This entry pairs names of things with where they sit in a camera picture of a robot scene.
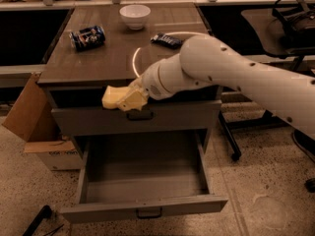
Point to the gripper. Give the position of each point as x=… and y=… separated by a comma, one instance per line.
x=153, y=81

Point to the yellow sponge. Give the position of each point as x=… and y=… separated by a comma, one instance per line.
x=112, y=96

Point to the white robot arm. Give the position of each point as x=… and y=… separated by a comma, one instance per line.
x=205, y=61

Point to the closed upper grey drawer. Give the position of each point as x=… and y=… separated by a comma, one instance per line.
x=156, y=117

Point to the grey drawer cabinet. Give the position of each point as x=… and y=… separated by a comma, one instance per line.
x=78, y=79

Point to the open middle grey drawer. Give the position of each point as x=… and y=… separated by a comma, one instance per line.
x=143, y=176

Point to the dark blue snack packet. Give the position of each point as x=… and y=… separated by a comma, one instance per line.
x=166, y=40

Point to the blue soda can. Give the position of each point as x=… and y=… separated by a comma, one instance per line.
x=87, y=38

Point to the white ceramic bowl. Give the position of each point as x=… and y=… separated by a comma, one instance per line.
x=135, y=16

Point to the brown cardboard box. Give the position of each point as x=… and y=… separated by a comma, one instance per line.
x=31, y=120

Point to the black rolling side table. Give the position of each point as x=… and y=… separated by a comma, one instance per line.
x=270, y=33

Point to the black bag on table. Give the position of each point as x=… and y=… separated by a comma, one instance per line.
x=298, y=23

